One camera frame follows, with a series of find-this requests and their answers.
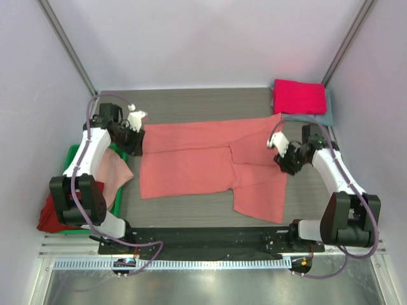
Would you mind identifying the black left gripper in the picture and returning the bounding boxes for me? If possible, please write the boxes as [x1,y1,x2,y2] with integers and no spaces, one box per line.
[112,123,144,156]

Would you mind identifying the coral pink t shirt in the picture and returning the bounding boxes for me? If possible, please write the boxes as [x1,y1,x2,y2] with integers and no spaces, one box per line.
[139,114,287,224]

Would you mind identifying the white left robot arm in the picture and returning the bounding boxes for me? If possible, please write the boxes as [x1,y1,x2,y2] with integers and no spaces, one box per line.
[49,103,147,254]

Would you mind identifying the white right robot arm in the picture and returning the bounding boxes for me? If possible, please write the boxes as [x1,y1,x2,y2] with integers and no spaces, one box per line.
[267,124,381,253]

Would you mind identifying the pale pink t shirt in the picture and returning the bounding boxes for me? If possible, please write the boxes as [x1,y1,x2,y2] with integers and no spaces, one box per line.
[96,149,134,210]

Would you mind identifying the folded grey-blue t shirt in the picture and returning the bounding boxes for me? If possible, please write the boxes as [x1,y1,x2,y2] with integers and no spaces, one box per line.
[270,84,333,126]

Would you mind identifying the folded magenta t shirt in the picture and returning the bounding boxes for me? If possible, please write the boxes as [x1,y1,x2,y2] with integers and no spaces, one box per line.
[272,79,327,115]

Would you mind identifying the green plastic bin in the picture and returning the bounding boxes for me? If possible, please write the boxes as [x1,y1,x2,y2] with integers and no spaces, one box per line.
[54,144,128,236]

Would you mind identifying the dark red t shirt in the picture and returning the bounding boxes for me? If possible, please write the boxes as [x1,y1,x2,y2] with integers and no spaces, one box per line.
[37,181,115,233]

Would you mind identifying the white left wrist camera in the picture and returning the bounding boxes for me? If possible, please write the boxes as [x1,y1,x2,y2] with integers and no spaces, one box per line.
[127,104,148,132]

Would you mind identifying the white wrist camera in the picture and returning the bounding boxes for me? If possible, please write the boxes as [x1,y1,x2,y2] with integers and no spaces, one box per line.
[266,132,289,157]
[127,104,148,132]

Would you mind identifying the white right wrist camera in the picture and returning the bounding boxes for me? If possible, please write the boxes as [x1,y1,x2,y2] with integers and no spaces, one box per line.
[266,132,289,157]

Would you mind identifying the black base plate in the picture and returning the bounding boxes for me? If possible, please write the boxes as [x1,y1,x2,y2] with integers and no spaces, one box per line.
[92,226,325,261]

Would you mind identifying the slotted cable duct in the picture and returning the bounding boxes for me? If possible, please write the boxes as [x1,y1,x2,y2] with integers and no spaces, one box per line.
[53,257,291,271]

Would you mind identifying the left aluminium corner post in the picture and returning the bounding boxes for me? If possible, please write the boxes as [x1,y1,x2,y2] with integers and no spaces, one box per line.
[37,0,97,95]

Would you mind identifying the aluminium corner post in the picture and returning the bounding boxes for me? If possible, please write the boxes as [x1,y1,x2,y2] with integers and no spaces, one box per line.
[321,0,377,87]
[37,0,97,95]

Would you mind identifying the aluminium frame rail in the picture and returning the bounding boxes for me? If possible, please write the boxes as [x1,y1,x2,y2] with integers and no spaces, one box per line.
[39,234,387,257]

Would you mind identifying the right aluminium corner post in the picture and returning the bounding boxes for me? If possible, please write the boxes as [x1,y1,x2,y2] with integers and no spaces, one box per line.
[321,0,377,87]

